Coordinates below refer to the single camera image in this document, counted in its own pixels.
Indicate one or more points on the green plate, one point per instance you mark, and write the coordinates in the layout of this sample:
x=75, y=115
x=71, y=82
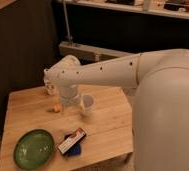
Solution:
x=33, y=149

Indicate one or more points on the orange carrot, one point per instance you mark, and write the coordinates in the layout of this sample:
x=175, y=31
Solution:
x=56, y=108

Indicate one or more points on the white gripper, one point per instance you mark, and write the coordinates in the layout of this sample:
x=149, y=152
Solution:
x=69, y=95

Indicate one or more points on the blue cloth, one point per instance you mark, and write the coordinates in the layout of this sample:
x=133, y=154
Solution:
x=74, y=150

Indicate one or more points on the wooden shelf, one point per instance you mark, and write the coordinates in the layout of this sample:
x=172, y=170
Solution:
x=127, y=8

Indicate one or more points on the clear plastic cup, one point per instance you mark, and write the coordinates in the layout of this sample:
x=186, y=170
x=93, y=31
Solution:
x=87, y=102

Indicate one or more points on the long grey case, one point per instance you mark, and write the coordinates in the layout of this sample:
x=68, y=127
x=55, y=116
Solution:
x=89, y=53

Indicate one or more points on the small white bottle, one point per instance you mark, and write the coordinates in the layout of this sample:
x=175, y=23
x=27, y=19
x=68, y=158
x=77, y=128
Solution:
x=51, y=90

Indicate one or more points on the white red box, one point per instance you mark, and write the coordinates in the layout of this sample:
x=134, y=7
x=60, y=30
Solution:
x=70, y=139

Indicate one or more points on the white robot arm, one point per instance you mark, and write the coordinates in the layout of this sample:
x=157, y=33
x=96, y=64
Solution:
x=160, y=113

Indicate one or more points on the wooden table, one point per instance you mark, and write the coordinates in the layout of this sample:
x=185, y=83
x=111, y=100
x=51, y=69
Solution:
x=108, y=128

